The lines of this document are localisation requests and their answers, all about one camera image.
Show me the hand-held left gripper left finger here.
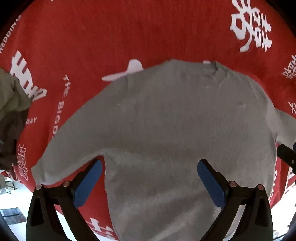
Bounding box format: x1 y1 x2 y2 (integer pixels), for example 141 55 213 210
26 159 103 241

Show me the red printed blanket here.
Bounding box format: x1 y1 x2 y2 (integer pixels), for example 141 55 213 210
0 0 296 240

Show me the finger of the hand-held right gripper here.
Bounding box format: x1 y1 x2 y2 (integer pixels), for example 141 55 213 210
277 144 296 166

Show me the dark brown garment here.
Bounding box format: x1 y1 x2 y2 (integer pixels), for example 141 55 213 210
0 108 29 171

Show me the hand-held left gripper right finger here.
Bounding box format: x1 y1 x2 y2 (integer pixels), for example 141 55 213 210
197 159 274 241

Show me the pile of clothes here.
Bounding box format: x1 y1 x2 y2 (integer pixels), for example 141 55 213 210
0 67 32 121

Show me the black cable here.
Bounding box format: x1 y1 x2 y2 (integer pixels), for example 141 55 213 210
273 229 290 240

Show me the grey sweater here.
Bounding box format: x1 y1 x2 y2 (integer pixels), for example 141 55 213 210
31 59 296 241

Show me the dark patterned mat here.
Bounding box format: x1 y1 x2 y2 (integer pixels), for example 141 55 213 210
2 209 25 223

